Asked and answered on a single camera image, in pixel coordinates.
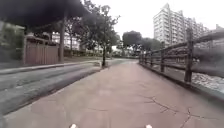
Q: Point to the pale low building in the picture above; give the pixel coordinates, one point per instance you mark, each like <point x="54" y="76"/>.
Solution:
<point x="68" y="41"/>

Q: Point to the brown wooden board fence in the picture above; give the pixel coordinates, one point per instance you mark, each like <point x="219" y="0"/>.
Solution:
<point x="41" y="53"/>

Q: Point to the river water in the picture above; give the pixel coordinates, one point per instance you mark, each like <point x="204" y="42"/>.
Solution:
<point x="210" y="81"/>

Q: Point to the dark concrete kerb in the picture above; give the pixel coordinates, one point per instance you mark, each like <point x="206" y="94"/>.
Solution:
<point x="200" y="91"/>

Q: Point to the dark wooden rail fence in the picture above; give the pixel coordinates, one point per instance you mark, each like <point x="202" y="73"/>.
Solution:
<point x="189" y="60"/>

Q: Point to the tall pale apartment buildings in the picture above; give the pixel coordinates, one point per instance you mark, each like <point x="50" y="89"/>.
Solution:
<point x="170" y="26"/>

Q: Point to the row of trees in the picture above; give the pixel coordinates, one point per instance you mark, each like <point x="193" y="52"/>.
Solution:
<point x="100" y="30"/>

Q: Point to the robot's own part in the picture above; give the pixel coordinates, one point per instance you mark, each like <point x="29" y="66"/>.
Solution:
<point x="148" y="126"/>
<point x="72" y="126"/>

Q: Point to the red paved path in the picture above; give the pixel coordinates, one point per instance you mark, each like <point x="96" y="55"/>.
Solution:
<point x="126" y="93"/>

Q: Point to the distant dark trees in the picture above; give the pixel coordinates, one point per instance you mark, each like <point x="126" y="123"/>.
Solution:
<point x="133" y="38"/>

